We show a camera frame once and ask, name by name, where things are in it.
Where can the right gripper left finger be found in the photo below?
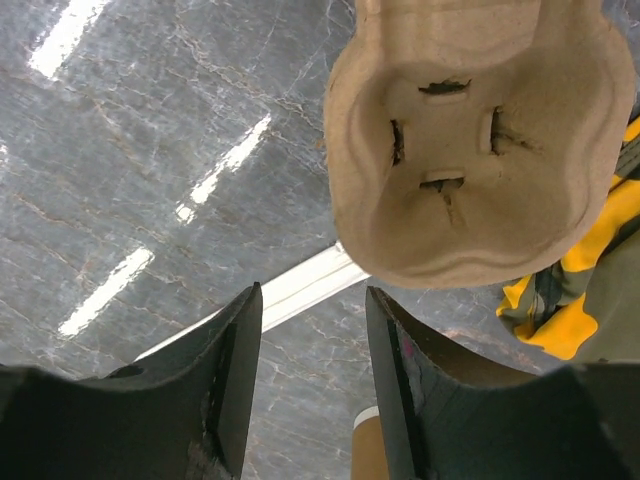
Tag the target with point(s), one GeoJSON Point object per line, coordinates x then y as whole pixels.
{"type": "Point", "coordinates": [182, 412]}

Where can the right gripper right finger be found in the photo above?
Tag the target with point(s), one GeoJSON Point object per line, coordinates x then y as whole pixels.
{"type": "Point", "coordinates": [449, 413]}

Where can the single brown paper cup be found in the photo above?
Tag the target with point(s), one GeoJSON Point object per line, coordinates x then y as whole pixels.
{"type": "Point", "coordinates": [368, 457]}

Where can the brown cardboard cup carrier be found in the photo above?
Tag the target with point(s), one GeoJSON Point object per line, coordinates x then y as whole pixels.
{"type": "Point", "coordinates": [473, 142]}

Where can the camouflage folded cloth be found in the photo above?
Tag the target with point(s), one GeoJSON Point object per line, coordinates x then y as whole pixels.
{"type": "Point", "coordinates": [585, 307]}

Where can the white wrapped straw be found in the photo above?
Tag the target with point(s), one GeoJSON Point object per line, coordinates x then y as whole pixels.
{"type": "Point", "coordinates": [308, 284]}

